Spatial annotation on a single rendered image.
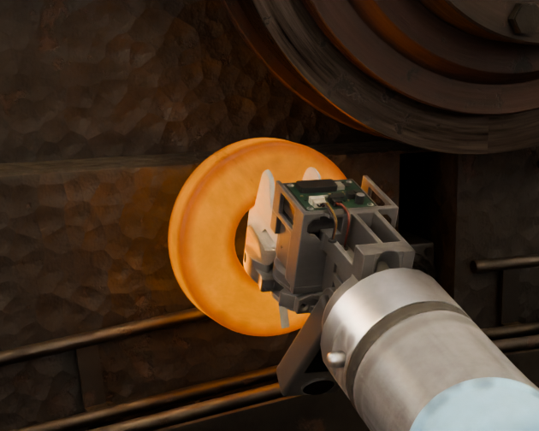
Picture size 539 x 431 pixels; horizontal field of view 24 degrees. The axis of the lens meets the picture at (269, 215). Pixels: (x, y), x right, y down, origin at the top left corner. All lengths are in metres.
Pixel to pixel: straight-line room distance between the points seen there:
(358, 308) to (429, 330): 0.06
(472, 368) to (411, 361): 0.04
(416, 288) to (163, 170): 0.34
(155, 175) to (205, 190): 0.11
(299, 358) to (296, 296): 0.05
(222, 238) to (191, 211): 0.03
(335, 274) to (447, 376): 0.16
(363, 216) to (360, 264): 0.06
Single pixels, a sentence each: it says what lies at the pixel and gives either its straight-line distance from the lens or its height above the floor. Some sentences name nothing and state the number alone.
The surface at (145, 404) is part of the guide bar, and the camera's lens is 1.05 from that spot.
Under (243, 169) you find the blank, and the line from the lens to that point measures 0.95.
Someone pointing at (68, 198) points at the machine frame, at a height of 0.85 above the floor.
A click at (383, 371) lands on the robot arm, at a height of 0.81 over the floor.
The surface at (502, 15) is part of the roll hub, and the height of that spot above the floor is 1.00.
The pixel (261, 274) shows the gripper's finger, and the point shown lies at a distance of 0.88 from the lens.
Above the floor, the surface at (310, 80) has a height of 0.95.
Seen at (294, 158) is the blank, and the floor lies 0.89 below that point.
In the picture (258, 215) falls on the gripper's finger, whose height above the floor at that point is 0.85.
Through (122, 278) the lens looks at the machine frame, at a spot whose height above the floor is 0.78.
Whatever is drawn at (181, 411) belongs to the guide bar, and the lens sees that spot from 0.99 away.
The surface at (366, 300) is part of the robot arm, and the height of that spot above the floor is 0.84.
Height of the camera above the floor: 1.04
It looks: 12 degrees down
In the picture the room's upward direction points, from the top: straight up
